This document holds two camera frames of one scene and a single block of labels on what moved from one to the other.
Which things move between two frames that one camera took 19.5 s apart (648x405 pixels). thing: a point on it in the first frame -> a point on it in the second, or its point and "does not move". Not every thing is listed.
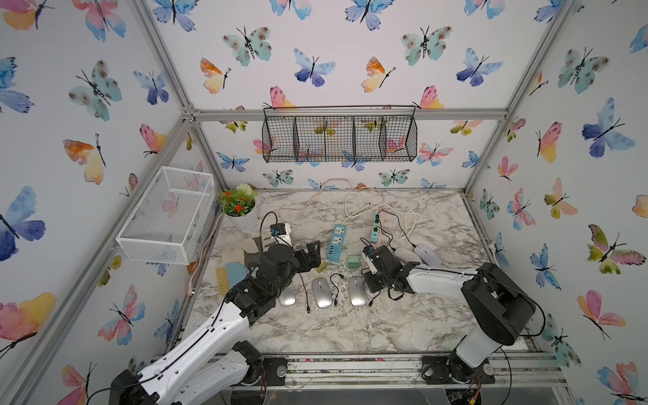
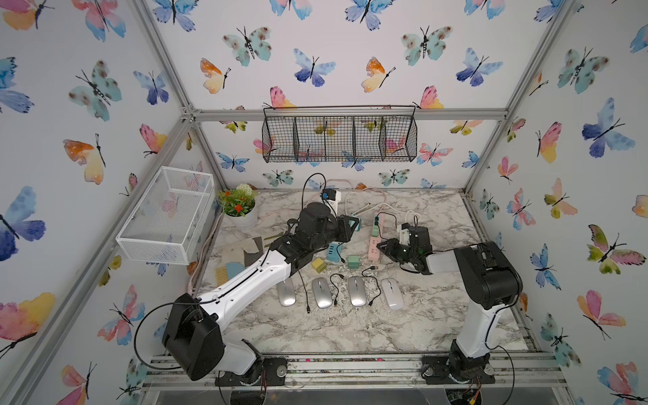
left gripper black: [312, 257] -> [341, 224]
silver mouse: [288, 296] does not move
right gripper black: [369, 284] -> [390, 247]
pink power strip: [375, 236] does not move
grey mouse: [322, 293] does not move
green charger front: [353, 261] does not move
